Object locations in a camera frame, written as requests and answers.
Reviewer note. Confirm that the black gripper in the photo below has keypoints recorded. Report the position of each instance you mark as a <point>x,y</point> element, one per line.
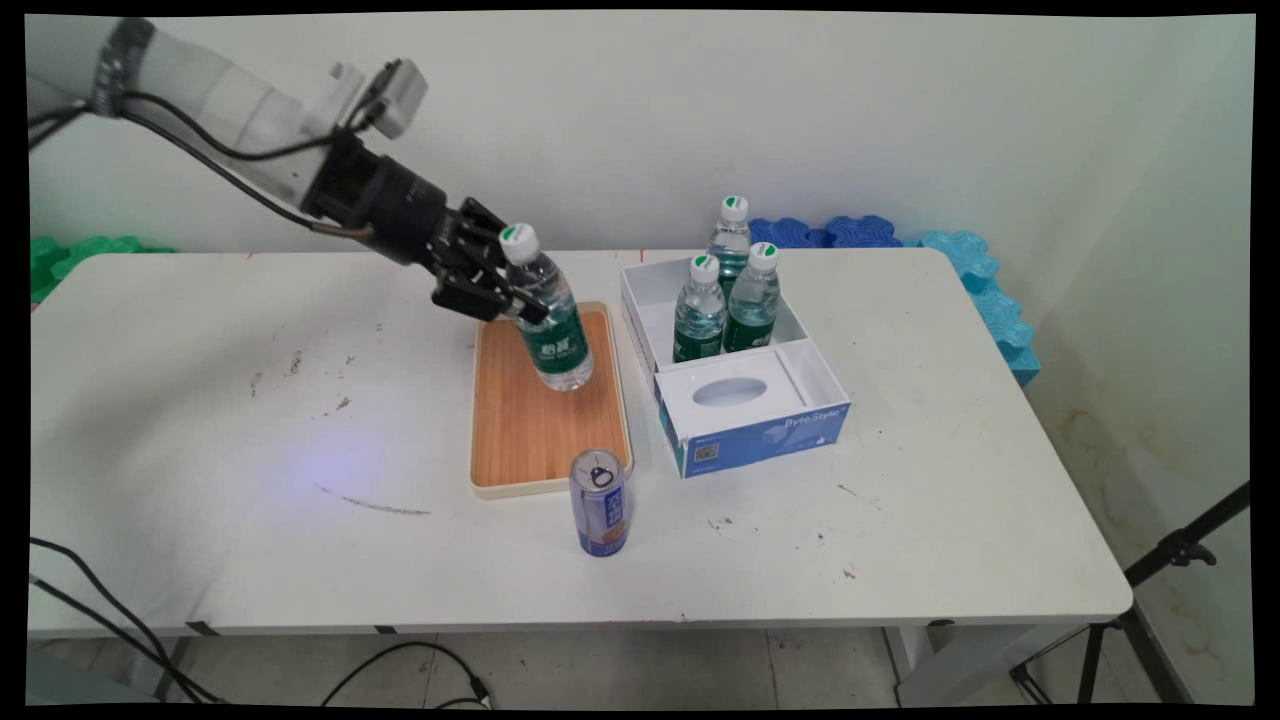
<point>385,200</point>

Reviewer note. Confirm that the clear water bottle green label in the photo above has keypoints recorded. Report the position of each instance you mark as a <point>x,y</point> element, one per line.
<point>730,245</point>
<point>560,350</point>
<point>698,320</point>
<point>755,305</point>

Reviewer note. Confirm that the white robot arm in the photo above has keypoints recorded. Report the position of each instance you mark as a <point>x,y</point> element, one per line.
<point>200,90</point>

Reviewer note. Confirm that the wooden tray with cream rim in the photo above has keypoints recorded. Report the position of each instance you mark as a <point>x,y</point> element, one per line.
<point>520,430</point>

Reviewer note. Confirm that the blue and white drink can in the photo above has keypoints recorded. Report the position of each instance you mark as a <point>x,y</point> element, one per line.
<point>598,520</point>

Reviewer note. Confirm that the white cardboard box blue print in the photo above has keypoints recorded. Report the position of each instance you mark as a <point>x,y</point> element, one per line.
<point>760,440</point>

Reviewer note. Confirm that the green foam mat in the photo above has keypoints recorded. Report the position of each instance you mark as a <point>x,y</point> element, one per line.
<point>80,255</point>

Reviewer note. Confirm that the light blue foam mat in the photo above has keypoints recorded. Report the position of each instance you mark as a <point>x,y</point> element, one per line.
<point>1005,320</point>
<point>960,258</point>

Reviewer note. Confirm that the white table leg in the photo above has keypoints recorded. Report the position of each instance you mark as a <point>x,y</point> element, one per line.
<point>950,665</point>

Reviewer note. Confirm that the black tripod stand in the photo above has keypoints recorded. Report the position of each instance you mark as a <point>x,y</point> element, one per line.
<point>1180,548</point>

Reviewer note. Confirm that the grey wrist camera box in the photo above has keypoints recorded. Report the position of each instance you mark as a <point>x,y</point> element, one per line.
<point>402,100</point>

